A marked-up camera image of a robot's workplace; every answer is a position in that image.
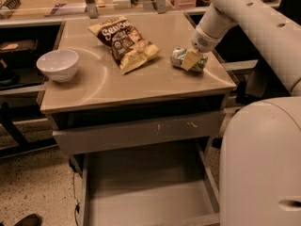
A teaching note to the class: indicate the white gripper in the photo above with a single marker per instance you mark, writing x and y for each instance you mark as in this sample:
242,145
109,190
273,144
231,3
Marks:
201,42

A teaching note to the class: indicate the crushed 7up soda can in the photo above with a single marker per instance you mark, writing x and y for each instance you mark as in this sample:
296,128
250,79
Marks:
178,54

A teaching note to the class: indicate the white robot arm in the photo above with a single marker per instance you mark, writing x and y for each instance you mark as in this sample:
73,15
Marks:
260,159

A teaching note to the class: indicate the grey drawer cabinet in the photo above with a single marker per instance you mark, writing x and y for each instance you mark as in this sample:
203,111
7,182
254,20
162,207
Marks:
99,94

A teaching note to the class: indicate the open grey middle drawer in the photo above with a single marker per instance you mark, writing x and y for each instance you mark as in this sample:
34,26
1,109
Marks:
167,184

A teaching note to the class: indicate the closed grey top drawer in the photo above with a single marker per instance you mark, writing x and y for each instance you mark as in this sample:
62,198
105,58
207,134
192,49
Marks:
138,133

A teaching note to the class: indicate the brown chips bag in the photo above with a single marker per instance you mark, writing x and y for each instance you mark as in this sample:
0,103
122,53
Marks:
129,49

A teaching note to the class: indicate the white ceramic bowl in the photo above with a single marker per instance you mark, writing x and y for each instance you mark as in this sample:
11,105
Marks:
59,65

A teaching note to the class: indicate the dark shoe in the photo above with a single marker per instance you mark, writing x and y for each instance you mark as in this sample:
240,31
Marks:
30,220

